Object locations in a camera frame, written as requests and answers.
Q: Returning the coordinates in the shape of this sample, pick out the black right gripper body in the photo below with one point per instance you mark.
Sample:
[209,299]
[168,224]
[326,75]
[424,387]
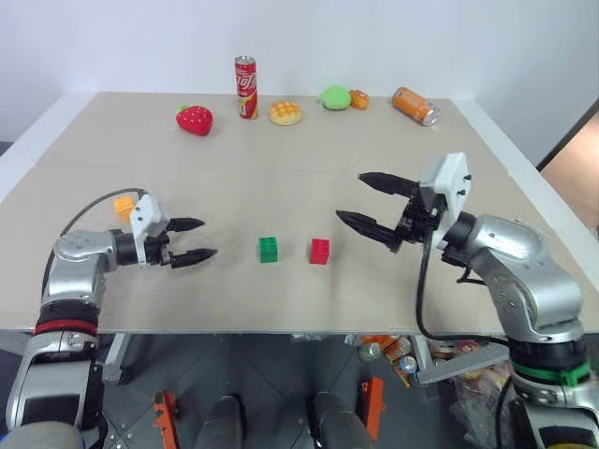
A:
[416,222]

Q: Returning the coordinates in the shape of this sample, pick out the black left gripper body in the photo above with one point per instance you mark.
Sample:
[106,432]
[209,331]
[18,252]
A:
[156,252]

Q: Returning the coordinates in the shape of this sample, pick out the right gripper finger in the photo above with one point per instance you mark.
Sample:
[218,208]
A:
[369,227]
[388,183]

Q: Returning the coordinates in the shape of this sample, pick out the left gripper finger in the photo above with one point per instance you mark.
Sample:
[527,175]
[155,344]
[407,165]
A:
[187,223]
[194,257]

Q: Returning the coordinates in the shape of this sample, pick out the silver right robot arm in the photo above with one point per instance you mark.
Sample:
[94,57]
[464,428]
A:
[515,262]

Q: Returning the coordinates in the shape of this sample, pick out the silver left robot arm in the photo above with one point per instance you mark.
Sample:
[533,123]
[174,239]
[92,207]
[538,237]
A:
[75,271]

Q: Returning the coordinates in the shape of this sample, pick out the yellow building block cube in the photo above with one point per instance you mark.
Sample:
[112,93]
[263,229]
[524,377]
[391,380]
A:
[124,209]

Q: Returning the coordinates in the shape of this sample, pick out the red building block cube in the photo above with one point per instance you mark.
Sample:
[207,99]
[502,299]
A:
[319,251]

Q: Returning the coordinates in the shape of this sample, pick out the green building block cube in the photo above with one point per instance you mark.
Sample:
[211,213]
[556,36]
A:
[268,250]

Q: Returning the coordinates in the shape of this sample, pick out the orange soda can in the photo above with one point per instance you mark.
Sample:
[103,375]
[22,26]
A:
[412,104]

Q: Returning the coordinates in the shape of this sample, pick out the small orange toy bread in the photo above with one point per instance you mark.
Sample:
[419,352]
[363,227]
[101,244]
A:
[359,99]

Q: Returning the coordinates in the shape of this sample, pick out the green plush fruit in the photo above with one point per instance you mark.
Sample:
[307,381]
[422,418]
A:
[335,98]

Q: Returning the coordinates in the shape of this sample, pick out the red plush strawberry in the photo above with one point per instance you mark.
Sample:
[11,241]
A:
[194,120]

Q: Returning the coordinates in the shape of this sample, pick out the orange drink can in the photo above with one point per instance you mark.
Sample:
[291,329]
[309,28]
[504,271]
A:
[398,347]

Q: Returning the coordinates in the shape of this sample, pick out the yellow toy bread bun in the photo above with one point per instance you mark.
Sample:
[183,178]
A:
[285,113]

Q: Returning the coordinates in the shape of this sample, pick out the green-topped drink can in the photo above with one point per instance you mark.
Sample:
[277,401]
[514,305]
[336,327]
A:
[370,352]

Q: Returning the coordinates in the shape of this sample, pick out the silver-topped drink can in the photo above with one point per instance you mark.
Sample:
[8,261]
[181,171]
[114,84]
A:
[407,365]

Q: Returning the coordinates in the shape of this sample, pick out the tall red soda can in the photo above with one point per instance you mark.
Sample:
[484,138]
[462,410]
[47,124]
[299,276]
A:
[246,89]

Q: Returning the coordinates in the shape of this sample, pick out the dark rounded shape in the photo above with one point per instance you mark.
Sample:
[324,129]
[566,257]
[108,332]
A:
[222,423]
[337,421]

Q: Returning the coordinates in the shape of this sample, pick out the clear bag of snacks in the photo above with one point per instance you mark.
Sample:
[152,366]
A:
[482,397]

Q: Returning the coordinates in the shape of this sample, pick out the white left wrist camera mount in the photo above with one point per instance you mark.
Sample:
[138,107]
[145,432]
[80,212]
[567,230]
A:
[145,212]

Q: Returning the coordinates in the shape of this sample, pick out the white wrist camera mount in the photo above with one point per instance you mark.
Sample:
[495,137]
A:
[145,212]
[454,182]

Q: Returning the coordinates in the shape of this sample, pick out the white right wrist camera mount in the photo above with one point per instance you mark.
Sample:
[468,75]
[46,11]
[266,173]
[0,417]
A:
[454,182]

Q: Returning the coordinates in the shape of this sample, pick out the grey table leg bracket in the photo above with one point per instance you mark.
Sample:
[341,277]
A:
[449,367]
[114,360]

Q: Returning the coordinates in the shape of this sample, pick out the orange clamp bracket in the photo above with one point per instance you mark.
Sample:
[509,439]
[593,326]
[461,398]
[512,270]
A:
[373,407]
[165,418]

